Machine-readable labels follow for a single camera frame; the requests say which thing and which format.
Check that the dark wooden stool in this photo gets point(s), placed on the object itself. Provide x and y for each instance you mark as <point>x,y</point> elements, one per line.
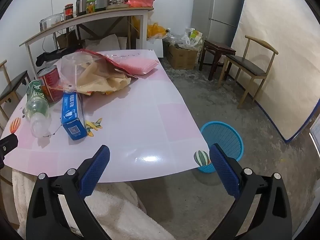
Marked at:
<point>218,47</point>

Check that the yellow plastic bag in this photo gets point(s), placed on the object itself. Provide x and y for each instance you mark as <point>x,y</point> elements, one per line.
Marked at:
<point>156,31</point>

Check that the shallow plate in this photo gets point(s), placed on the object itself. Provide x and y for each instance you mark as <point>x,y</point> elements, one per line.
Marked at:
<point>117,6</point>

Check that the black cloth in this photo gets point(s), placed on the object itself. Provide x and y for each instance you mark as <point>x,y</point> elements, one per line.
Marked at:
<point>50,56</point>

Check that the blue plastic wastebasket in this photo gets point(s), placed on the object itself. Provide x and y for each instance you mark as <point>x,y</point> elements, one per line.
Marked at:
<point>225,135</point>

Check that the green label plastic bottle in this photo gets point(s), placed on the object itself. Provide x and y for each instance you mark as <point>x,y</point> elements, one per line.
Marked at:
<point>37,105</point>

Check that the brown cardboard box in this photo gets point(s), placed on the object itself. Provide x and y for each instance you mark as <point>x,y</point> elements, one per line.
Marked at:
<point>65,40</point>

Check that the brown paper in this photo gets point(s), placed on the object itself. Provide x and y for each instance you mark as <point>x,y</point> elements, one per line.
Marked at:
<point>107,80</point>

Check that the red tin can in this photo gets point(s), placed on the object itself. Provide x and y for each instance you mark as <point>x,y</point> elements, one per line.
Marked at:
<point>51,85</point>

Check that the red sauce jar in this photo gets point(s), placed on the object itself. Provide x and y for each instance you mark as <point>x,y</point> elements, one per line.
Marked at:
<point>68,12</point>

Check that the silver refrigerator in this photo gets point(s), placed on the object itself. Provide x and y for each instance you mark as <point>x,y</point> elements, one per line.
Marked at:
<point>220,10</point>

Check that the white box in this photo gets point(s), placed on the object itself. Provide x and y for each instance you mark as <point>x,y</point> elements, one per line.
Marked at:
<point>155,48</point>

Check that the clear snack bag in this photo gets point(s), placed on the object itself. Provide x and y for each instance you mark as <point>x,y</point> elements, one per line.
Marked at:
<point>137,65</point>

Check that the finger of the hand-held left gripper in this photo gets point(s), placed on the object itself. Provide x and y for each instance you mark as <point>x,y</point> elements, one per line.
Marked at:
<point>7,145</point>

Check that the white side table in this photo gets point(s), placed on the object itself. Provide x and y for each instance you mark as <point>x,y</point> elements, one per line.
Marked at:
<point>100,17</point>

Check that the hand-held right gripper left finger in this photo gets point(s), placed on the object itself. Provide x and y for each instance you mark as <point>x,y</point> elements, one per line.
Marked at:
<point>96,172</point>

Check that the glass bowl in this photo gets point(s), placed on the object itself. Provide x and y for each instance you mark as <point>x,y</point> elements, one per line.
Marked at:
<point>51,21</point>

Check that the clear zip bag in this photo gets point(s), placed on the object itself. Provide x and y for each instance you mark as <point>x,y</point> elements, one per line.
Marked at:
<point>75,65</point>

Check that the white plastic bags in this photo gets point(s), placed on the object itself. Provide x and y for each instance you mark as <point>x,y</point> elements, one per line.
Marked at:
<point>190,38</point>

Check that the blue toothpaste box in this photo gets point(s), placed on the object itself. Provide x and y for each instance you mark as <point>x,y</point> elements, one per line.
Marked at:
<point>71,115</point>

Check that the light wooden chair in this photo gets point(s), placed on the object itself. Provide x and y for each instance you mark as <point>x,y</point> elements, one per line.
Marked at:
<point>246,66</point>
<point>12,82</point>

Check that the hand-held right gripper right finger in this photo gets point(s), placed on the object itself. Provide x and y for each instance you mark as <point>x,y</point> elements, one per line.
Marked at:
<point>223,172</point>

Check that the white mattress with blue edging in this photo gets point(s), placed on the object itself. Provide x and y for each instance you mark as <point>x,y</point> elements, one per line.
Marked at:
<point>280,55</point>

